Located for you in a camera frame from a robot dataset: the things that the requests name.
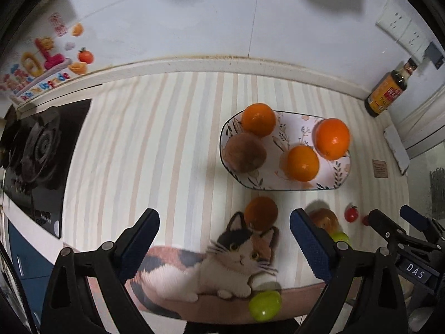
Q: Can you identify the white wall socket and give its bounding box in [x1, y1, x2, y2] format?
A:
[396, 19, 430, 53]
[375, 0, 412, 39]

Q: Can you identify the blue cabinet front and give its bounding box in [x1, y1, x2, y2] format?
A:
[6, 221, 60, 328]

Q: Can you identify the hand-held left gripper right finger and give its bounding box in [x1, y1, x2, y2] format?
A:
[289, 208, 408, 334]

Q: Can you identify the black gas stove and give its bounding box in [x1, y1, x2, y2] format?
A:
[0, 98, 93, 239]

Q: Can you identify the striped cat print table mat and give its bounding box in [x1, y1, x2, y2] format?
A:
[61, 71, 409, 322]

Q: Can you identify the red apple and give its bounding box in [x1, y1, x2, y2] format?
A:
[309, 208, 339, 234]

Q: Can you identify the green apple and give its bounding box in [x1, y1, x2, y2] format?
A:
[248, 290, 282, 323]
[330, 231, 351, 247]

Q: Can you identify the black plug charger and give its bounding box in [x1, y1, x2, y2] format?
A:
[422, 42, 445, 70]

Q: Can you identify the colourful wall sticker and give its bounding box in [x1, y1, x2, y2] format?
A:
[0, 12, 95, 103]

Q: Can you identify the floral oval plate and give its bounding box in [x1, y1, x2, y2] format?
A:
[219, 109, 352, 191]

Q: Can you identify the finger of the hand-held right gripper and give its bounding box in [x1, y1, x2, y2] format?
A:
[369, 209, 410, 252]
[399, 205, 445, 243]

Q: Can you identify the dark orange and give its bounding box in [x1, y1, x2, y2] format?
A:
[244, 197, 279, 231]

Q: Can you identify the frosted glass door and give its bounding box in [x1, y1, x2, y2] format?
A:
[407, 111, 445, 216]

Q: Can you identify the brown round kiwi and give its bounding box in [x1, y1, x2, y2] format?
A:
[222, 132, 268, 173]

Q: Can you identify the soy sauce bottle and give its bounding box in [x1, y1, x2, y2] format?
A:
[364, 58, 418, 118]

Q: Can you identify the brown mat label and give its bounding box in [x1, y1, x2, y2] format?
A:
[372, 159, 389, 179]

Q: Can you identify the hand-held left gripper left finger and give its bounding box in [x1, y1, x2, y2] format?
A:
[41, 208, 161, 334]

